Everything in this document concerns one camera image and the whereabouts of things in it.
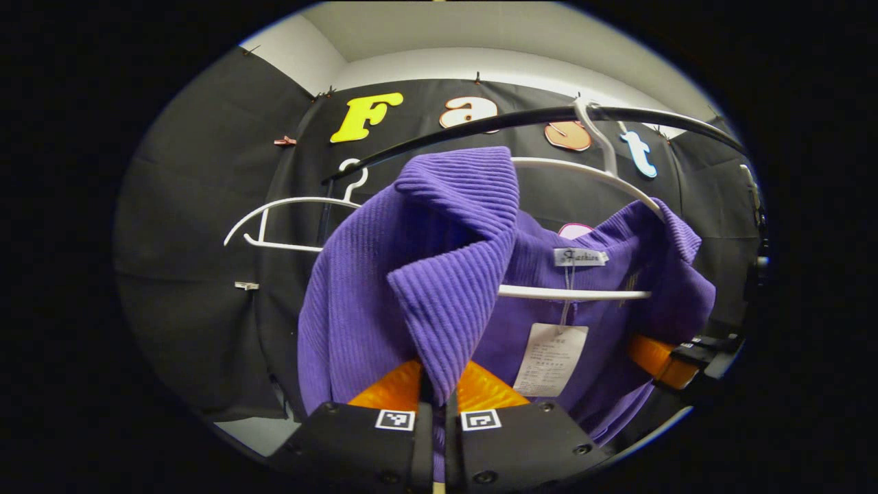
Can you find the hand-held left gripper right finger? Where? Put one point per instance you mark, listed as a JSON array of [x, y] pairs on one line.
[[521, 446]]

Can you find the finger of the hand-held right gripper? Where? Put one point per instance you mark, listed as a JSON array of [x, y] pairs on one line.
[[693, 367], [720, 341]]

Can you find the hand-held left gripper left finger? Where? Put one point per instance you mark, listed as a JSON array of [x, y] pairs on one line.
[[357, 446]]

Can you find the purple ribbed jacket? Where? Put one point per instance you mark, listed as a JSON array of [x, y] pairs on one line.
[[384, 288]]

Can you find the white plastic hanger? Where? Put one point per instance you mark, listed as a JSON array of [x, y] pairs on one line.
[[309, 200], [583, 293]]

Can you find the black clothes rack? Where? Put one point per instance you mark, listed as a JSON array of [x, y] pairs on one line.
[[535, 116]]

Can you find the pale cloth clip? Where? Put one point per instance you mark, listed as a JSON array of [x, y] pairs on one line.
[[247, 285]]

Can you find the black backdrop cloth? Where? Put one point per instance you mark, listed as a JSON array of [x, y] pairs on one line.
[[206, 206]]

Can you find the pink cloth clip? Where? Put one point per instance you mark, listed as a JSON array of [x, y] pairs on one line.
[[285, 141]]

